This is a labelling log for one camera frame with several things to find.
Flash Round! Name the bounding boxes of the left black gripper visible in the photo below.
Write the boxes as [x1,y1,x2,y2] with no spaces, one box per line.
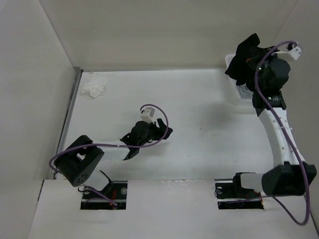
[138,119,171,147]

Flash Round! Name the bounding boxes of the black tank top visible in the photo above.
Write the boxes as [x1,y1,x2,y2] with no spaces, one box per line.
[225,33,267,91]

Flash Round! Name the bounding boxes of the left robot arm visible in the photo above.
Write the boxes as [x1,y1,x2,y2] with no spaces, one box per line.
[54,119,173,199]

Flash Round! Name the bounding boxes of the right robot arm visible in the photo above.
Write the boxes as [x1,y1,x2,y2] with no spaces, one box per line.
[226,46,317,197]

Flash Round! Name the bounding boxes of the grey tank top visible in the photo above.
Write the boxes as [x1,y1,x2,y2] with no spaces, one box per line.
[238,85,253,99]

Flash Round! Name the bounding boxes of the white folded tank top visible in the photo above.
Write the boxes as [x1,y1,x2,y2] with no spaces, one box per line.
[80,75,108,100]

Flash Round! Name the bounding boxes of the white plastic basket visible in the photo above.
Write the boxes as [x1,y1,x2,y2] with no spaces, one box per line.
[225,53,254,107]

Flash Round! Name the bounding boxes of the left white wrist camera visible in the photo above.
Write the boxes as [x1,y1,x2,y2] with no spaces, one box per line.
[141,107,155,124]

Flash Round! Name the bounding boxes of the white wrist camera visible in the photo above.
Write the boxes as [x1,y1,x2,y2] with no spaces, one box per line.
[141,107,155,124]
[276,42,303,62]

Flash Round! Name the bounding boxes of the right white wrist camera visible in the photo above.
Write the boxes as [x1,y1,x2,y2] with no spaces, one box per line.
[276,42,303,62]

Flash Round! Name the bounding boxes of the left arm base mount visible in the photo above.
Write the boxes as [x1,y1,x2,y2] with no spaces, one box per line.
[78,181,128,211]

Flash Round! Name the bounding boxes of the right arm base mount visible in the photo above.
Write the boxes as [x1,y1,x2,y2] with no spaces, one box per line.
[214,180,264,210]

